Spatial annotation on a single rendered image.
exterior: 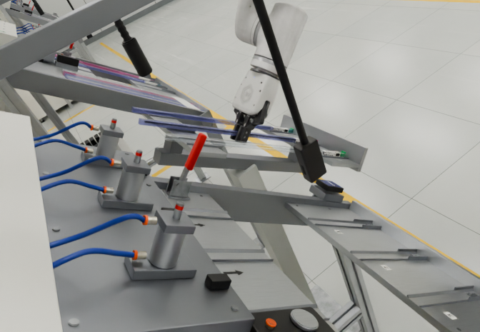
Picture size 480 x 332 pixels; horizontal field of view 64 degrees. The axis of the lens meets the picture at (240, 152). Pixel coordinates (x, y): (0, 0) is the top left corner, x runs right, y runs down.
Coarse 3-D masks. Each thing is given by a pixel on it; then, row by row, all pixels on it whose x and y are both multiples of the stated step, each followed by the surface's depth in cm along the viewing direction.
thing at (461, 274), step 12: (360, 204) 85; (372, 216) 81; (384, 228) 79; (396, 228) 76; (396, 240) 76; (408, 240) 74; (420, 252) 72; (432, 252) 70; (444, 264) 68; (456, 264) 67; (456, 276) 66; (468, 276) 64
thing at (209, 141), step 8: (168, 136) 72; (176, 136) 73; (184, 136) 74; (192, 136) 76; (216, 144) 79; (224, 144) 80; (232, 144) 81; (240, 144) 82; (248, 144) 83; (256, 144) 84; (264, 144) 86
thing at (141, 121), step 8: (144, 120) 78; (152, 120) 80; (176, 128) 82; (184, 128) 83; (192, 128) 84; (200, 128) 85; (208, 128) 86; (216, 128) 89; (256, 136) 94; (264, 136) 96; (272, 136) 97; (280, 136) 99
